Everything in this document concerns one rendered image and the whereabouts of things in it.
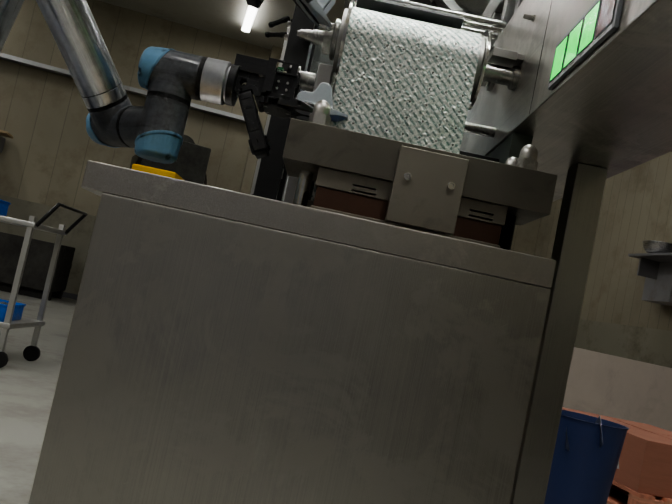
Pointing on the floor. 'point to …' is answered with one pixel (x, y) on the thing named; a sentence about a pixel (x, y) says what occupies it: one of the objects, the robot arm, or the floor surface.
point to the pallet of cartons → (642, 463)
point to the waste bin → (584, 459)
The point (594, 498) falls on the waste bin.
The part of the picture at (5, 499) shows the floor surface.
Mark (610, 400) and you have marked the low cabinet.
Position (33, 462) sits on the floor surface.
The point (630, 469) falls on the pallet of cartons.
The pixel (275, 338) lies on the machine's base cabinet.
